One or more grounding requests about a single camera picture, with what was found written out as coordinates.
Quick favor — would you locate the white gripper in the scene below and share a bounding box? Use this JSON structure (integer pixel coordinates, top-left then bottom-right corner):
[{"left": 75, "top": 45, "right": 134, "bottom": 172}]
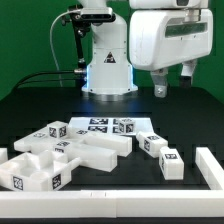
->
[{"left": 129, "top": 9, "right": 213, "bottom": 98}]

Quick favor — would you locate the white chair back frame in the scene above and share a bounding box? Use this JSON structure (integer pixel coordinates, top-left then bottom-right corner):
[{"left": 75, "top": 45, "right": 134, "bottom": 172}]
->
[{"left": 14, "top": 128, "right": 132, "bottom": 172}]

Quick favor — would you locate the white chair seat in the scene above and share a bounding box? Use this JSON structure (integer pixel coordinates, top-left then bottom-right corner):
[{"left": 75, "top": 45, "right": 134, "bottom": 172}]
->
[{"left": 0, "top": 150, "right": 81, "bottom": 192}]

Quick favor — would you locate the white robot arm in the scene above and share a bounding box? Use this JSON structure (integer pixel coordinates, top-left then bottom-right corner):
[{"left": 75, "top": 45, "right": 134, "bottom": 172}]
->
[{"left": 79, "top": 0, "right": 213, "bottom": 101}]

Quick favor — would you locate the white tagged flat plate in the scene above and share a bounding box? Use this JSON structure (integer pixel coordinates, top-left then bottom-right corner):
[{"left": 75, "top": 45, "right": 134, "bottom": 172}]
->
[{"left": 69, "top": 117, "right": 153, "bottom": 135}]

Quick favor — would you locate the white tagged cube right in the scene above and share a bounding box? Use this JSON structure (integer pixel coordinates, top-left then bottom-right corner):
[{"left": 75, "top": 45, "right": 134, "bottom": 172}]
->
[{"left": 118, "top": 118, "right": 135, "bottom": 134}]

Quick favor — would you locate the white tagged cube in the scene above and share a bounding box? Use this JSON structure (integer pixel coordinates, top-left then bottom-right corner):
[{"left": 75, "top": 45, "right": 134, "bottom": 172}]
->
[
  {"left": 47, "top": 121, "right": 68, "bottom": 139},
  {"left": 118, "top": 118, "right": 135, "bottom": 134}
]

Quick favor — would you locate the white right fence bar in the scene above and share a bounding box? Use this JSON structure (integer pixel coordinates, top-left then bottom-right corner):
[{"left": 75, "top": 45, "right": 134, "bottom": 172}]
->
[{"left": 195, "top": 147, "right": 224, "bottom": 190}]

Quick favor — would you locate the white fence bar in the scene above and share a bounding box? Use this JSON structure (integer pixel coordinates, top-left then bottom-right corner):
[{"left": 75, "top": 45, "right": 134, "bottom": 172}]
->
[
  {"left": 0, "top": 148, "right": 8, "bottom": 164},
  {"left": 0, "top": 190, "right": 224, "bottom": 218},
  {"left": 195, "top": 147, "right": 224, "bottom": 190}
]

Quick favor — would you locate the white tagged cube left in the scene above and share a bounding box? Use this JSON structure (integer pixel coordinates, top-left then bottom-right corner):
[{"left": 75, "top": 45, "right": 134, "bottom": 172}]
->
[{"left": 47, "top": 121, "right": 68, "bottom": 139}]

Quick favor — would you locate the white front fence bar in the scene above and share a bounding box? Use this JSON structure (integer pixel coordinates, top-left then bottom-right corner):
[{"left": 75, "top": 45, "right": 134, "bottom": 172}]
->
[{"left": 0, "top": 190, "right": 224, "bottom": 218}]

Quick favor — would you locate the white left fence bar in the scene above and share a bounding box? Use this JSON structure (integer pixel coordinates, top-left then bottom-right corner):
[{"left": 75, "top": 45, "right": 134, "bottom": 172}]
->
[{"left": 0, "top": 148, "right": 8, "bottom": 164}]

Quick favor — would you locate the black rear camera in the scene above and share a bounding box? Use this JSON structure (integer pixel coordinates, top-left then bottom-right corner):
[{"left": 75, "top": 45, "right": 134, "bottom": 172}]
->
[{"left": 80, "top": 7, "right": 115, "bottom": 23}]

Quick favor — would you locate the black base cable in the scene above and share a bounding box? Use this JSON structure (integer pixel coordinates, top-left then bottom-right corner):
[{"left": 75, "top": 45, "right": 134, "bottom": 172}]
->
[{"left": 12, "top": 69, "right": 87, "bottom": 93}]

